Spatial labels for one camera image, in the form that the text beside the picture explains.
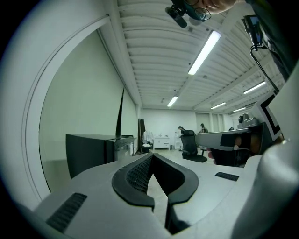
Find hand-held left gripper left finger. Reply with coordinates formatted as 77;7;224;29
34;153;165;239

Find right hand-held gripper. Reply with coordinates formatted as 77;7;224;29
194;92;284;168

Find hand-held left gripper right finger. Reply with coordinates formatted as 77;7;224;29
153;153;245;235

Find person's right hand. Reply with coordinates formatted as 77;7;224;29
234;134;261;155

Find black office chair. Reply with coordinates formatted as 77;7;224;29
180;130;208;163

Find black low cabinet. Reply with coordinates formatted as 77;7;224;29
65;133;137;179

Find white drawer cabinet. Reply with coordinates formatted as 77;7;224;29
154;137;170;149

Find white cloth pile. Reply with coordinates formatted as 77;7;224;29
142;130;155;150

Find tall black panel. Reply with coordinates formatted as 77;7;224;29
138;118;147;154

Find thin black leaning board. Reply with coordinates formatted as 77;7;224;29
115;87;125;137

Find black chest-mounted device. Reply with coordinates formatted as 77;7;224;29
241;14;268;51

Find person's dark top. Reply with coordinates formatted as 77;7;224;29
245;0;299;82

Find person's glasses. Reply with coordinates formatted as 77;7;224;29
186;0;212;22

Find person's head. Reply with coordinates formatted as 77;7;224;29
183;0;245;23

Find black cable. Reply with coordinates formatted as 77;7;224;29
249;44;281;94

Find black head-mounted camera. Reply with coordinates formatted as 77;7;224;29
164;0;188;29

